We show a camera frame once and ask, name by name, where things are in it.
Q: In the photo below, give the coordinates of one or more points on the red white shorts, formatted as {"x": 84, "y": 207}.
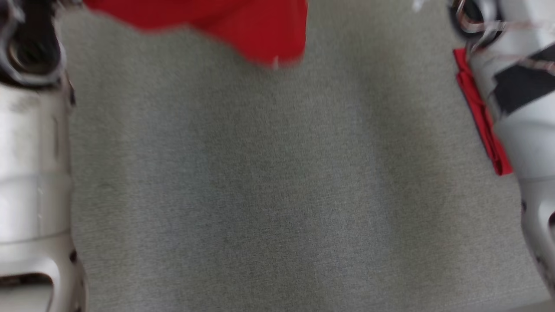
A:
{"x": 243, "y": 26}

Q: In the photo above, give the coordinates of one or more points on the red white numbered jersey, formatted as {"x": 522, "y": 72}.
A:
{"x": 479, "y": 112}

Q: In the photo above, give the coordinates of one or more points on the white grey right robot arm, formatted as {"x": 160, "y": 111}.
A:
{"x": 524, "y": 99}

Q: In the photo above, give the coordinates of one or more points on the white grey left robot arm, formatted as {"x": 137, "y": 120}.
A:
{"x": 34, "y": 173}

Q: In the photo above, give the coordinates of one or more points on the grey upholstered sofa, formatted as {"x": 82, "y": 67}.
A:
{"x": 277, "y": 182}

